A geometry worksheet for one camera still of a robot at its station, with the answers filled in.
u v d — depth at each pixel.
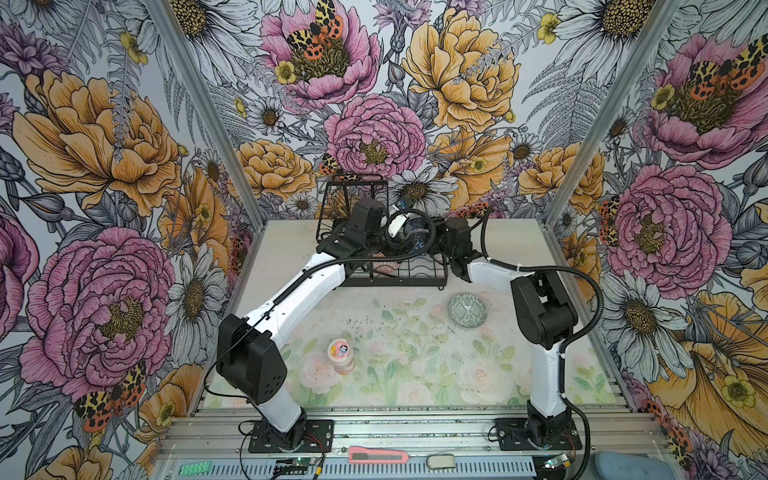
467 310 0.97
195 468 0.69
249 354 0.43
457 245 0.79
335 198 1.15
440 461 0.70
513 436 0.73
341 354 0.78
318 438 0.73
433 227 0.89
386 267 1.05
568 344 0.55
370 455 0.72
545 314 0.56
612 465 0.69
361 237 0.60
